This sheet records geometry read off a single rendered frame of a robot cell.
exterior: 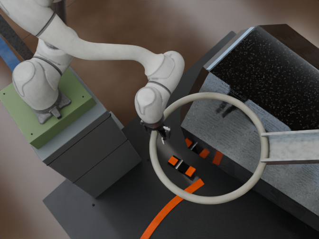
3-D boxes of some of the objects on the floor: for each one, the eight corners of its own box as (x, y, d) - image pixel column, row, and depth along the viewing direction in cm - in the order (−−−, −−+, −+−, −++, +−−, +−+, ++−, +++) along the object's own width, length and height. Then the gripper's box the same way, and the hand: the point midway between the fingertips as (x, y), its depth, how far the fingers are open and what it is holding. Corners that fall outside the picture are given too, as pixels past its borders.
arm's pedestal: (93, 210, 264) (38, 176, 192) (54, 155, 285) (-8, 106, 213) (153, 161, 270) (121, 110, 198) (111, 111, 291) (68, 49, 220)
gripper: (130, 120, 165) (138, 141, 186) (170, 133, 161) (174, 152, 182) (136, 105, 167) (145, 126, 189) (176, 116, 163) (180, 138, 185)
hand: (158, 137), depth 183 cm, fingers closed on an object, 4 cm apart
